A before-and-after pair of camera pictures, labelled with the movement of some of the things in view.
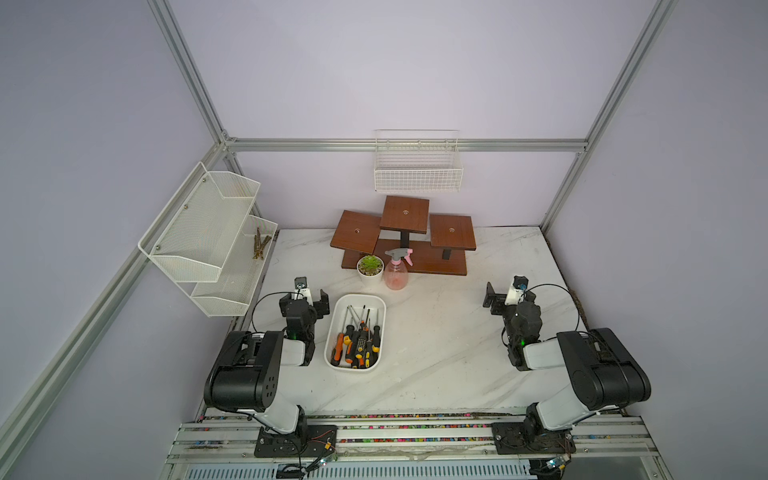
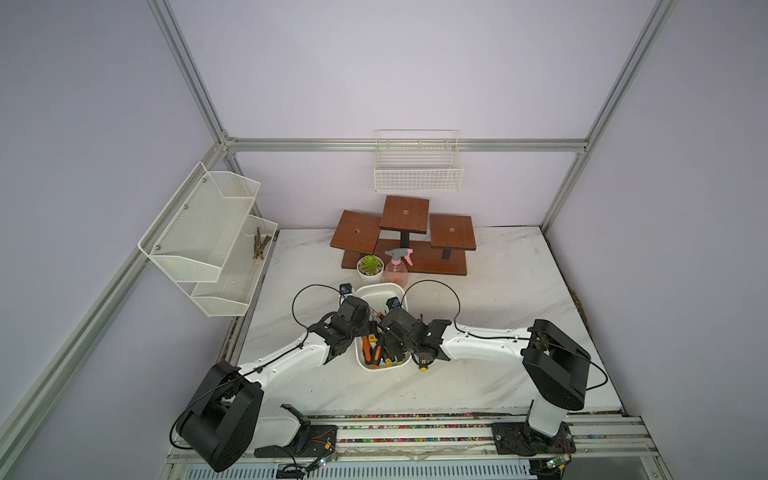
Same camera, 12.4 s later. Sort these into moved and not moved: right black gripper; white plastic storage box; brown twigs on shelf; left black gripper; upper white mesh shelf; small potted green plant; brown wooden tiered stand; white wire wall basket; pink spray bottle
Moved: right black gripper; left black gripper; white plastic storage box
Not moved: brown wooden tiered stand; small potted green plant; pink spray bottle; white wire wall basket; brown twigs on shelf; upper white mesh shelf
